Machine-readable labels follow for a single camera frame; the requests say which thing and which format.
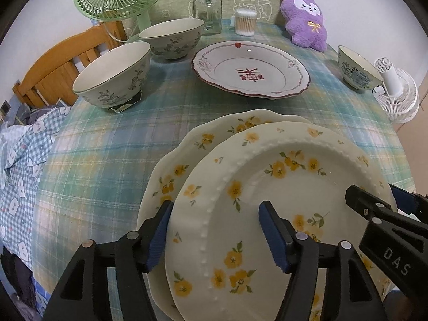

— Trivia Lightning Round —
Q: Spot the purple plush bunny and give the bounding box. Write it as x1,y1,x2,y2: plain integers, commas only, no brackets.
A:
279,0,328,53

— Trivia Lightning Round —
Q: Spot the red pattern white plate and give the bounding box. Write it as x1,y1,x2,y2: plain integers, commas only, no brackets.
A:
191,40,311,100

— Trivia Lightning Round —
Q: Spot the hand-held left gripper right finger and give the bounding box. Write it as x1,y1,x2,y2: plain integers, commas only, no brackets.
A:
258,201,388,321

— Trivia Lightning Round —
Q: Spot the white power cable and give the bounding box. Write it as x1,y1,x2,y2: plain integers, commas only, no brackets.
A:
103,22,128,44

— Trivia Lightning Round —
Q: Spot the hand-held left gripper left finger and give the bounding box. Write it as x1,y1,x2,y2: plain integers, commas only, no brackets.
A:
42,200,174,321

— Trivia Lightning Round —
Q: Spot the small blue pattern bowl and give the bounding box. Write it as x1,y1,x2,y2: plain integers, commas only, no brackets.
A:
337,45,384,93

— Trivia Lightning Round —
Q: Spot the dark cloth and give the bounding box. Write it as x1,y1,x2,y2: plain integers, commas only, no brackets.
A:
0,246,36,321

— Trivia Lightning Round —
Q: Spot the green plaid tablecloth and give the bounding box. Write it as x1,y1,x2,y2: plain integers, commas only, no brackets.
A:
33,18,418,321

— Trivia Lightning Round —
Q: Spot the grey leaf pattern bowl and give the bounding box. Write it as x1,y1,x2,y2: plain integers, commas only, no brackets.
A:
138,18,205,61
72,42,152,109

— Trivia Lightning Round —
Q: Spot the beaded yellow flower plate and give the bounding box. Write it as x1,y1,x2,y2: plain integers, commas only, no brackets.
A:
164,120,398,321

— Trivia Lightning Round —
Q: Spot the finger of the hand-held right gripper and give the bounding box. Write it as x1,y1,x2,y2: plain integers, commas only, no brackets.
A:
391,183,428,223
345,185,428,303

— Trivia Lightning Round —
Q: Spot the cotton swab container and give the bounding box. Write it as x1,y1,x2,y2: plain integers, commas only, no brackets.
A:
233,7,258,36

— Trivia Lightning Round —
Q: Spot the blue gingham blanket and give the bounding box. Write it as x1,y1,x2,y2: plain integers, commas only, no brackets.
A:
0,105,72,271

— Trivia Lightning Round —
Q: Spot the white desk fan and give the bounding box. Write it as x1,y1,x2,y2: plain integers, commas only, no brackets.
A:
373,57,420,124

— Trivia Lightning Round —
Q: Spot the green desk fan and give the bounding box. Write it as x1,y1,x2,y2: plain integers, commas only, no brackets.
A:
73,0,174,44

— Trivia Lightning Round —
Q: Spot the wavy yellow flower plate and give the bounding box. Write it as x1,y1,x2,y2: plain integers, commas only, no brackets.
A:
136,109,311,321

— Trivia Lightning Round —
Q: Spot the grey patterned bedding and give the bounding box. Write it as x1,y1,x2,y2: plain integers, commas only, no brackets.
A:
12,103,71,123

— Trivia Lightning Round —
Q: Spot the glass jar with black lid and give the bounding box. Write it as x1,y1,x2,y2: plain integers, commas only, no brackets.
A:
191,0,223,36

